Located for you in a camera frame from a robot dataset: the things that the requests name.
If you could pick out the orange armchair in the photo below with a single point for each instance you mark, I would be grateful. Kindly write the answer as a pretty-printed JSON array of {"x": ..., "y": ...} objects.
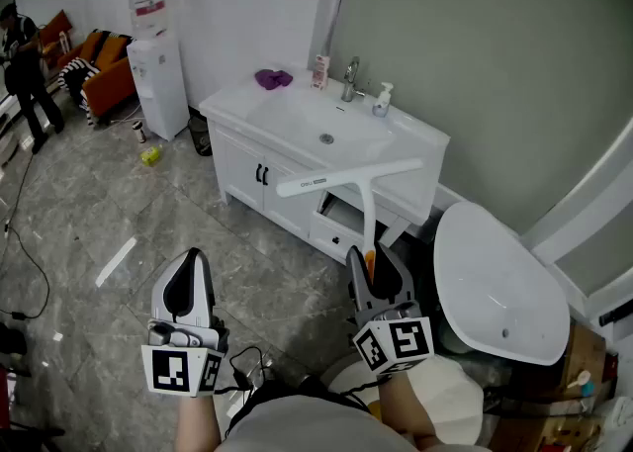
[{"x": 52, "y": 32}]

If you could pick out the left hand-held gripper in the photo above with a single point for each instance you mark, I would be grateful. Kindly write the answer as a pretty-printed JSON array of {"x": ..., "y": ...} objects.
[{"x": 170, "y": 371}]

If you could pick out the orange sofa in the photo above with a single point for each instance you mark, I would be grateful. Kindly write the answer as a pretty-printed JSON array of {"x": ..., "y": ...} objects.
[{"x": 111, "y": 81}]

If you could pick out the person's right forearm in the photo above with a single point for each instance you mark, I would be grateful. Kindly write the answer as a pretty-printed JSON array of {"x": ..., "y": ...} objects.
[{"x": 403, "y": 405}]

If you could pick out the small dark drink can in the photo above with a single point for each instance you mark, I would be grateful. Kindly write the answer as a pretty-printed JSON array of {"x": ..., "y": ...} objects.
[{"x": 139, "y": 132}]

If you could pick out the cardboard box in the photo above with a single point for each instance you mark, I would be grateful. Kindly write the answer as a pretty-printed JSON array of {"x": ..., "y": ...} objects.
[{"x": 583, "y": 351}]

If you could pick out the black and white striped cushion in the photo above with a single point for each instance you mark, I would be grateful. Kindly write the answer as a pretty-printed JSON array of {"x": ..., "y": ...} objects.
[{"x": 74, "y": 75}]

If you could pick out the yellow bottle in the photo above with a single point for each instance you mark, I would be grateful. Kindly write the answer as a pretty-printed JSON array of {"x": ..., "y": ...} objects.
[{"x": 151, "y": 155}]

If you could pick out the chrome sink drain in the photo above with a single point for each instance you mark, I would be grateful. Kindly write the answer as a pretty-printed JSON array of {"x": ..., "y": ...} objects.
[{"x": 326, "y": 138}]

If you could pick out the black mesh wastebasket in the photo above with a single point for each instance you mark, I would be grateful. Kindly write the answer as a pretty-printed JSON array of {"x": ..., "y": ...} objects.
[{"x": 200, "y": 136}]

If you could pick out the purple cloth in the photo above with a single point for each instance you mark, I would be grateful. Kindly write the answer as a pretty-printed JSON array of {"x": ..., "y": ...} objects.
[{"x": 273, "y": 79}]

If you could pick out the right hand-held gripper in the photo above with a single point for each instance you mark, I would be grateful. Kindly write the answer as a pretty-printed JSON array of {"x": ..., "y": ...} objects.
[{"x": 395, "y": 341}]

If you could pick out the person's left forearm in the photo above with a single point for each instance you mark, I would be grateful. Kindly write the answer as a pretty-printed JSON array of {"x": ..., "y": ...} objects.
[{"x": 195, "y": 423}]

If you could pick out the chrome faucet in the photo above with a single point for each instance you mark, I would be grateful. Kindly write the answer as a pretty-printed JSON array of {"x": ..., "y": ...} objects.
[{"x": 350, "y": 84}]

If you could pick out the loose white ceramic basin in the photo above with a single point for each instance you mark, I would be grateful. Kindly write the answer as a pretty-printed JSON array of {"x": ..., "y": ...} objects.
[{"x": 489, "y": 282}]

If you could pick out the white soap pump bottle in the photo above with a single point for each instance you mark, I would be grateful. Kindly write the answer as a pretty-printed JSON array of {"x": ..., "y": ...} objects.
[{"x": 381, "y": 105}]

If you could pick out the white washbasin cabinet table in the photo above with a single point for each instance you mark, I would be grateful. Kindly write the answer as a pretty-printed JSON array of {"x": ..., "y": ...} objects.
[{"x": 297, "y": 114}]

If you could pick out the person's light shirt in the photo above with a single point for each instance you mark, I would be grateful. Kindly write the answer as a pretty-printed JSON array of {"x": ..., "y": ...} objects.
[{"x": 306, "y": 427}]

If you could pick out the clear water jug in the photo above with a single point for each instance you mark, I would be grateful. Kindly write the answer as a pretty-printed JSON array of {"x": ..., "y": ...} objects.
[{"x": 148, "y": 7}]

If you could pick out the pink and white bottle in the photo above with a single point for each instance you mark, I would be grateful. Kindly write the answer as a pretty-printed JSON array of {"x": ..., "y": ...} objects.
[{"x": 320, "y": 73}]

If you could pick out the white water dispenser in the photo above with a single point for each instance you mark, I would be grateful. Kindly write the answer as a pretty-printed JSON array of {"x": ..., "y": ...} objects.
[{"x": 158, "y": 89}]

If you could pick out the white bag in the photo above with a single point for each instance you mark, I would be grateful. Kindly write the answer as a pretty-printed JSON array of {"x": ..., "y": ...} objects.
[{"x": 455, "y": 400}]

